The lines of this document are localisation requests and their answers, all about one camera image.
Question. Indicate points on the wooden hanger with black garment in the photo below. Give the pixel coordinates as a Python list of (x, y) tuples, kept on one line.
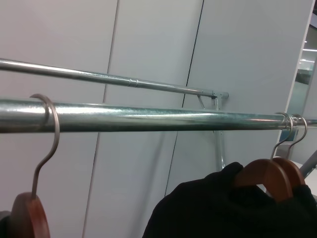
[(262, 173)]

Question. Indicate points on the thin silver rack rail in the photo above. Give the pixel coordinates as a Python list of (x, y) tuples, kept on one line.
[(74, 73)]

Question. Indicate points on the silver rack side frame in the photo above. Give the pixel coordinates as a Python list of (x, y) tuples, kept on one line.
[(220, 105)]

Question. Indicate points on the dark garment beside black one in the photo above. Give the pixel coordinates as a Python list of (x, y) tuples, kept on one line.
[(307, 196)]

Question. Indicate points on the thick silver hanging rail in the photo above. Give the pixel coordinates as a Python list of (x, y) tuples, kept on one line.
[(148, 119)]

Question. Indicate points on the wooden hanger with dark garment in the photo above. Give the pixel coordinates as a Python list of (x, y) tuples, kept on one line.
[(294, 173)]

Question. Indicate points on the wooden hanger with grey jacket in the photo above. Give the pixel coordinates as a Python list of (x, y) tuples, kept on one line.
[(27, 215)]

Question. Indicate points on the glass partition window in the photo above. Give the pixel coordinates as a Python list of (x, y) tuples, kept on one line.
[(309, 62)]

